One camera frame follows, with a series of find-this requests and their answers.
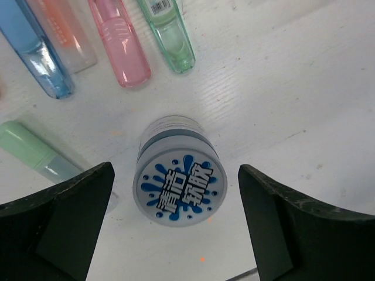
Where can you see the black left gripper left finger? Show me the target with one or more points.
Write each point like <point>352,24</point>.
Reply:
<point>52,234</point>

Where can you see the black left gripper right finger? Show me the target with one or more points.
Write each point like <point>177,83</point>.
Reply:
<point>297,237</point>

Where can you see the green highlighter pen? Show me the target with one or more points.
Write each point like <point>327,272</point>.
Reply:
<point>36,154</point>

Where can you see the blue-lidded cleaning gel jar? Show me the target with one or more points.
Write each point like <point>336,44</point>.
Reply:
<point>179,179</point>

